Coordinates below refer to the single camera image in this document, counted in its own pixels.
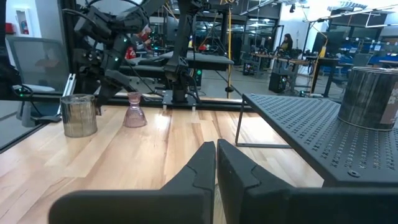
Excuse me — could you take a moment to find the white aluminium profile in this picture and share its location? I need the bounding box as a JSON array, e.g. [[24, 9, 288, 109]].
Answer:
[[57, 73, 77, 116]]

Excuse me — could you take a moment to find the wooden workbench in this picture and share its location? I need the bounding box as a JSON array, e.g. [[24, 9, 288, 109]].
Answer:
[[250, 52, 315, 78]]

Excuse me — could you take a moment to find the dark striped candle tin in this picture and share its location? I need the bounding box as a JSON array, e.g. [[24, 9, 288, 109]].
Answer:
[[337, 66, 398, 131]]

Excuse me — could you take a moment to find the black perforated metal shelf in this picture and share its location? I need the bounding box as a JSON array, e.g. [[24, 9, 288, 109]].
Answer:
[[234, 93, 398, 189]]

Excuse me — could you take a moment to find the black computer tower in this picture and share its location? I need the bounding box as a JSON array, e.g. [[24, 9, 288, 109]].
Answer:
[[269, 72, 290, 93]]

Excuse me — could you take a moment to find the red jacket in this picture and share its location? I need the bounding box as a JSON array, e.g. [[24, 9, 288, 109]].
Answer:
[[124, 46, 137, 60]]

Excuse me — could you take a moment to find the fire extinguisher cabinet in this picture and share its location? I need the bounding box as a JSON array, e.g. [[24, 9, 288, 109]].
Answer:
[[14, 8, 32, 37]]

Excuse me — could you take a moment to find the person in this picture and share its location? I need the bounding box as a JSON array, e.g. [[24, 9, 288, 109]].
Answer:
[[278, 33, 295, 52], [136, 26, 153, 47]]

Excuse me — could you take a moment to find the floral label candle tin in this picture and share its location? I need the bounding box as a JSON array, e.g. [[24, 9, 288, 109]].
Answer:
[[59, 93, 99, 138]]

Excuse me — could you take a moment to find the black aluminium table frame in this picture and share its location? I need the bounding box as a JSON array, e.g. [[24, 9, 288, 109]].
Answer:
[[0, 0, 254, 153]]

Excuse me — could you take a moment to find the grey mesh office chair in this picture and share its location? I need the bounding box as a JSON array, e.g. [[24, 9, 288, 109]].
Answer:
[[6, 36, 71, 128]]

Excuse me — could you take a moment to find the yellow hanging cable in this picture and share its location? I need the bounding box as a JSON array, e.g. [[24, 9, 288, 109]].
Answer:
[[224, 6, 234, 94]]

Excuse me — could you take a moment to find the black desk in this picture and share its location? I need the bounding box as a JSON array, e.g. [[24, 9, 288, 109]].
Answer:
[[119, 50, 235, 78]]

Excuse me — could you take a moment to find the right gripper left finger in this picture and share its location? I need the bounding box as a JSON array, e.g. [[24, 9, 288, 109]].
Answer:
[[48, 141, 217, 224]]

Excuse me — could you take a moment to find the black monitor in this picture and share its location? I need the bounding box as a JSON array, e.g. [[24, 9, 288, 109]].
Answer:
[[312, 30, 346, 58]]

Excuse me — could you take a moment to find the pink glass candlestick holder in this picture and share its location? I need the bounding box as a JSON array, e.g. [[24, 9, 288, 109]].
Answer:
[[123, 91, 148, 128]]

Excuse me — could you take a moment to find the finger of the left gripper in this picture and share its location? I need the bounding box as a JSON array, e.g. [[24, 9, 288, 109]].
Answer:
[[95, 70, 131, 108]]

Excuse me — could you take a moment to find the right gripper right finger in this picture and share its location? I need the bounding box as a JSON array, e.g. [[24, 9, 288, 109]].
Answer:
[[216, 139, 398, 224]]

